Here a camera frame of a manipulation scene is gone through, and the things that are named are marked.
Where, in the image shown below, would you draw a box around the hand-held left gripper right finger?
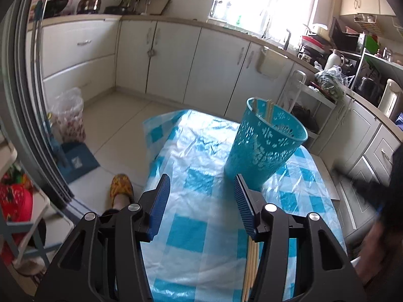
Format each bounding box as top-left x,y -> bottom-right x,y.
234,174 -> 367,302

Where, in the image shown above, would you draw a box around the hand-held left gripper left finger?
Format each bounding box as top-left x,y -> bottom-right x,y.
35,174 -> 171,302

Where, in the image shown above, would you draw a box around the blue perforated plastic basket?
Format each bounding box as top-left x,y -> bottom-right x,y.
224,97 -> 308,193

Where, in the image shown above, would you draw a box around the bundle of wooden chopsticks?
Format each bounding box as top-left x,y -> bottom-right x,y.
242,237 -> 260,302

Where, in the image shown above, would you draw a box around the person's right forearm dark sleeve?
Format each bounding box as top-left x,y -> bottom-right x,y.
362,214 -> 403,302

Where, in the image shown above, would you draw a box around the person's right hand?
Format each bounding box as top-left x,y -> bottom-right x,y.
359,223 -> 388,286

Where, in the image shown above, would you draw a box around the person's leg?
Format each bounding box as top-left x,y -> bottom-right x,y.
100,193 -> 134,222

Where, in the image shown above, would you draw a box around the yellow patterned slipper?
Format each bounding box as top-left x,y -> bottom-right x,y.
109,174 -> 135,204

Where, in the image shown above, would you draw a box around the blue checkered plastic tablecloth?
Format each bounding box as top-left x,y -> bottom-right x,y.
142,109 -> 347,302

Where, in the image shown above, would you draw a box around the white electric kettle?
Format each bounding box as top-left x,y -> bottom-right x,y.
377,79 -> 402,119

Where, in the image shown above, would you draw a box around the dark cloth on trolley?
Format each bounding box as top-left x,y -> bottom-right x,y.
291,105 -> 320,133

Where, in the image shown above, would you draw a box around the blue dustpan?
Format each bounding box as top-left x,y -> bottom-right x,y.
47,112 -> 101,182

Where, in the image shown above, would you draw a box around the steel pot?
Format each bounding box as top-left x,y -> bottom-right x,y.
357,76 -> 383,102

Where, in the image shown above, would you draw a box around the white trolley shelf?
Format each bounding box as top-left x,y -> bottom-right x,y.
277,70 -> 338,139

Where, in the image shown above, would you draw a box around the plastic bag of greens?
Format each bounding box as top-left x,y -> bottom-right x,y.
315,66 -> 347,102

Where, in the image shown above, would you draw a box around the white storage rack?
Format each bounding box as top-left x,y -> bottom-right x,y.
0,138 -> 51,269

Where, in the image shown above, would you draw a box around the clear plastic trash bag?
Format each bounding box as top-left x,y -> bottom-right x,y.
47,87 -> 86,144

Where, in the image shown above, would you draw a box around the white thermos jug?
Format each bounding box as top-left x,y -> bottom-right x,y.
324,49 -> 344,71

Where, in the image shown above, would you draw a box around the red floral basin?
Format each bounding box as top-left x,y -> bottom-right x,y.
0,176 -> 34,224

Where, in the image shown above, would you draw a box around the black microwave oven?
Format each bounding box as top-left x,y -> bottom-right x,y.
328,17 -> 366,53

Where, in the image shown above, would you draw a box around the white kitchen cabinets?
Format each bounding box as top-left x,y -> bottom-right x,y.
30,14 -> 403,252

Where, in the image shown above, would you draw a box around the grey sliding door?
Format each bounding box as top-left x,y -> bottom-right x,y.
0,0 -> 77,219

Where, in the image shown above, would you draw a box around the black frying pan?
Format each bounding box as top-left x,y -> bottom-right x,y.
103,4 -> 127,15

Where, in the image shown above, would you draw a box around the kitchen window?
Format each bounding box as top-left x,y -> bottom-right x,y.
208,0 -> 319,40

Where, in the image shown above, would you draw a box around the black wok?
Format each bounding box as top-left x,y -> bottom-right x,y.
42,0 -> 69,18

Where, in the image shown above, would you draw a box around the teal stool frame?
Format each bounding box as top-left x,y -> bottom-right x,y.
0,222 -> 51,269

